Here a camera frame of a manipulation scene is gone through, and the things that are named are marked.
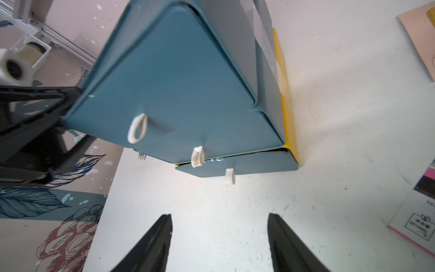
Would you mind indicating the pink flower seed bag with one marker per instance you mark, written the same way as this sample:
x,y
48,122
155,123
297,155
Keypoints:
x,y
415,220

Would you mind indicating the white drawer handle clip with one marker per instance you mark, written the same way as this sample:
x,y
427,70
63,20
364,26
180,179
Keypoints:
x,y
138,129

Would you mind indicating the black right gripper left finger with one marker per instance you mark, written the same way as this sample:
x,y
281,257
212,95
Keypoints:
x,y
151,252

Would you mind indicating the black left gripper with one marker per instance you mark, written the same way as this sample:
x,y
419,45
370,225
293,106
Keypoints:
x,y
30,153

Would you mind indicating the white drawer handle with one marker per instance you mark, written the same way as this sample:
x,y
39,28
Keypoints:
x,y
198,157
230,176

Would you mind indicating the white middle drawer handle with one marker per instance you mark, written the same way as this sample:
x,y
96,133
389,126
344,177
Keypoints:
x,y
198,157

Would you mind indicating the teal bottom drawer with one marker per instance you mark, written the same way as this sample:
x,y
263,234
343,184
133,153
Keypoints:
x,y
278,160

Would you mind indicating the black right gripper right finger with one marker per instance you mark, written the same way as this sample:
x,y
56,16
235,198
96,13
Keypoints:
x,y
288,252

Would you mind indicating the teal drawer cabinet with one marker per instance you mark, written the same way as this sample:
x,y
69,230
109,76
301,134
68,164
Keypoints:
x,y
196,70

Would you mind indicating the orange striped seed bag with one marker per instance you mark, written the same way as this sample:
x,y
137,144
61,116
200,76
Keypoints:
x,y
420,26

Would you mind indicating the white bottom drawer handle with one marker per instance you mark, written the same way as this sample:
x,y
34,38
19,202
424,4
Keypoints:
x,y
230,176

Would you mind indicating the yellow pad under cabinet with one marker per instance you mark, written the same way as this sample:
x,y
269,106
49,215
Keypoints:
x,y
289,125

